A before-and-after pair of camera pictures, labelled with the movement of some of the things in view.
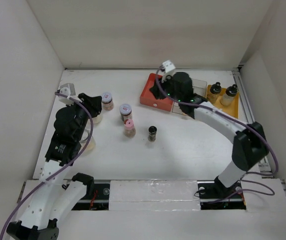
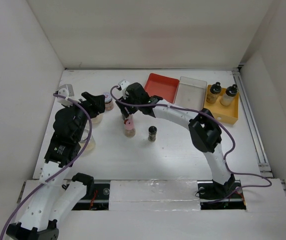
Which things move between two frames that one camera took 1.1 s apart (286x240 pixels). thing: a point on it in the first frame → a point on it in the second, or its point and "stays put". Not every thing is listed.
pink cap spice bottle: x=129 y=131 stays put
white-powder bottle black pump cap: x=227 y=99 stays put
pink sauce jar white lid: x=107 y=102 stays put
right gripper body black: x=168 y=86 → x=132 y=109
